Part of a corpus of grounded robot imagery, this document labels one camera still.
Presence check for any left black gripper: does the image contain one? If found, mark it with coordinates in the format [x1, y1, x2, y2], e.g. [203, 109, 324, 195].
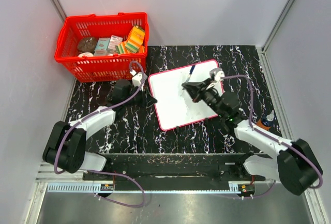
[124, 84, 157, 109]

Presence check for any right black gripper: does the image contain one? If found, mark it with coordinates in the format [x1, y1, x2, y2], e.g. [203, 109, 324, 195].
[183, 78, 225, 118]

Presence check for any blue capped whiteboard marker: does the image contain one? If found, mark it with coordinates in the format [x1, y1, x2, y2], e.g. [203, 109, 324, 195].
[180, 65, 195, 96]

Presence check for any pink framed whiteboard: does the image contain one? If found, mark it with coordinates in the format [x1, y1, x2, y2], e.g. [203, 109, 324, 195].
[148, 65, 217, 131]

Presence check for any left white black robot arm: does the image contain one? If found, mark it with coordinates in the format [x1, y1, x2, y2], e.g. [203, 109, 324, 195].
[42, 80, 157, 181]

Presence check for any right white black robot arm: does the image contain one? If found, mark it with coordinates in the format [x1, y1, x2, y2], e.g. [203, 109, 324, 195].
[182, 78, 323, 196]

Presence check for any green yellow sponge pack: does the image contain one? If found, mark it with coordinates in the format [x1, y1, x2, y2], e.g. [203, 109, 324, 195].
[115, 41, 145, 54]

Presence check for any orange yellow sponge pack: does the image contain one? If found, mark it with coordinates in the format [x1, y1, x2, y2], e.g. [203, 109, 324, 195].
[126, 26, 145, 49]

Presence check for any pink white snack box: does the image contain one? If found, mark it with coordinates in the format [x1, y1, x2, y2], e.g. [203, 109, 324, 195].
[107, 35, 123, 53]

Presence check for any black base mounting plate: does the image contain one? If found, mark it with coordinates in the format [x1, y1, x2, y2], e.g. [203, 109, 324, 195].
[82, 153, 267, 191]

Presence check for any red plastic shopping basket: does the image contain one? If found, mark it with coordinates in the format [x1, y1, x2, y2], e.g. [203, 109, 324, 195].
[54, 12, 149, 83]

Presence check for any light blue snack box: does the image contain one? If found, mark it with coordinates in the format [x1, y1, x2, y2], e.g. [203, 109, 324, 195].
[94, 38, 110, 56]

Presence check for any white round lid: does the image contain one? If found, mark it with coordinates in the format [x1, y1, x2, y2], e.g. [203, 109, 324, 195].
[78, 52, 94, 58]

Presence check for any orange spray bottle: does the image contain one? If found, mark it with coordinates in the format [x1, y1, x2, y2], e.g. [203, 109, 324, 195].
[256, 110, 276, 130]

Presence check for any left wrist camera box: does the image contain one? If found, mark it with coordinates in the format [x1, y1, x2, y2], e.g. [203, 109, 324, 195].
[130, 70, 144, 87]

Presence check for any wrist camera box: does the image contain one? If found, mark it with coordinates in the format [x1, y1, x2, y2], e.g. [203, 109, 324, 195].
[209, 67, 225, 83]
[130, 70, 144, 87]

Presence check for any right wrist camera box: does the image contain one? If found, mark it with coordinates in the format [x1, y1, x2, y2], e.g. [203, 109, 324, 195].
[209, 67, 225, 83]

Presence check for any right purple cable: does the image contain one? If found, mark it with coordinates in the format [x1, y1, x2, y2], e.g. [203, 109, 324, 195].
[221, 74, 324, 189]

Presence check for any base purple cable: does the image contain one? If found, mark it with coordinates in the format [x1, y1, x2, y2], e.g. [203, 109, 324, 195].
[89, 171, 146, 208]

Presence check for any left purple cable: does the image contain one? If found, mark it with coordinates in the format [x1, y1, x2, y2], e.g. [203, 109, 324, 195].
[53, 61, 145, 175]

